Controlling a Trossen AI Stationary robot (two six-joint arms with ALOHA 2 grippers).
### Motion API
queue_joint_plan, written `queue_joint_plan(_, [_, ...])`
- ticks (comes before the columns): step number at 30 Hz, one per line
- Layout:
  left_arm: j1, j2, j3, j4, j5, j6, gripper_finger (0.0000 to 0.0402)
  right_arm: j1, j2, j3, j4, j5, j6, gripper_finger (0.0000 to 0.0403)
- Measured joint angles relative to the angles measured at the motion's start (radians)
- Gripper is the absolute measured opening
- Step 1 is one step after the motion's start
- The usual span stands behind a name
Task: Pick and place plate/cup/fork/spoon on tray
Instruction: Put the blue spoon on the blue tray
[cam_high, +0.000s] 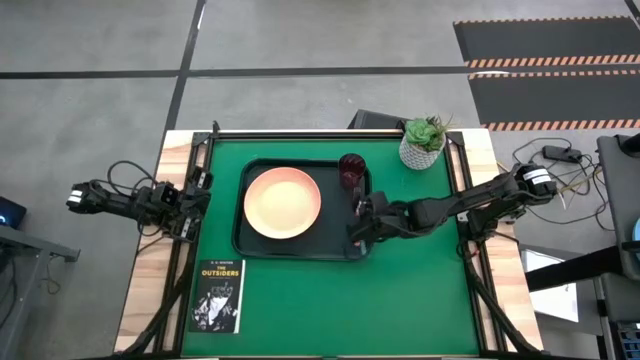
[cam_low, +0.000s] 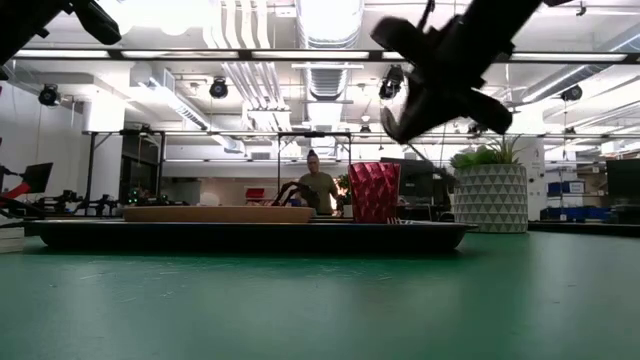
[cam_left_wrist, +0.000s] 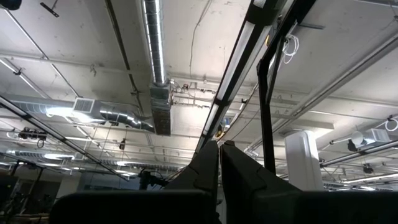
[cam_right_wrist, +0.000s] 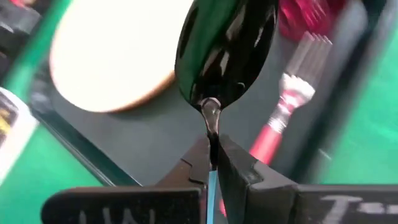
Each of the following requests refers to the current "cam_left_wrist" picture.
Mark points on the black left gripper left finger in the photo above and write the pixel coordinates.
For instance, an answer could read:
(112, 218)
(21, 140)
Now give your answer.
(202, 174)

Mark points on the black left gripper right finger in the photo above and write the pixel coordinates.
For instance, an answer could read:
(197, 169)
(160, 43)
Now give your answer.
(239, 180)

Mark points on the black machine on stand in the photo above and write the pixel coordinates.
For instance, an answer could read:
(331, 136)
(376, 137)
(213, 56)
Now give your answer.
(149, 180)

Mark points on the white box-shaped device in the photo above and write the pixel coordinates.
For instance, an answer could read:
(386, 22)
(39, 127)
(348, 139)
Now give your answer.
(303, 161)

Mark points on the long white light bar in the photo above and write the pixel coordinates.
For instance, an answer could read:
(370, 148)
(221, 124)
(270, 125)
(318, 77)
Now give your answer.
(236, 62)

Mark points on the white ceiling vent unit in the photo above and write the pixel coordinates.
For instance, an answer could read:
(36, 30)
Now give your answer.
(373, 137)

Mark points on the grey ceiling conduit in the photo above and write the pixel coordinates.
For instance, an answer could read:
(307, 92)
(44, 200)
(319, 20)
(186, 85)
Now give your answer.
(357, 71)

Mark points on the black ceiling-mounted device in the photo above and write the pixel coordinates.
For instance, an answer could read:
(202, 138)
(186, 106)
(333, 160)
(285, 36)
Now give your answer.
(31, 133)

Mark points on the black aluminium rig frame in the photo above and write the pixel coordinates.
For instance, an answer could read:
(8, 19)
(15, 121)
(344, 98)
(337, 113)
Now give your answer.
(266, 124)

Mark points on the silver duct with vent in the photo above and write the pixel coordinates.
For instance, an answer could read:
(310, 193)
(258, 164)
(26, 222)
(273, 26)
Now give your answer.
(118, 116)

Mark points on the silver spiral ceiling duct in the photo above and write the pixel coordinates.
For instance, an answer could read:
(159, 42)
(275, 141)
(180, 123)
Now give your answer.
(155, 46)

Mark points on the dark ceiling light rail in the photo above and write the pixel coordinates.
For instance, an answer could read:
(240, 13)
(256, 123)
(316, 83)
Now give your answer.
(62, 139)

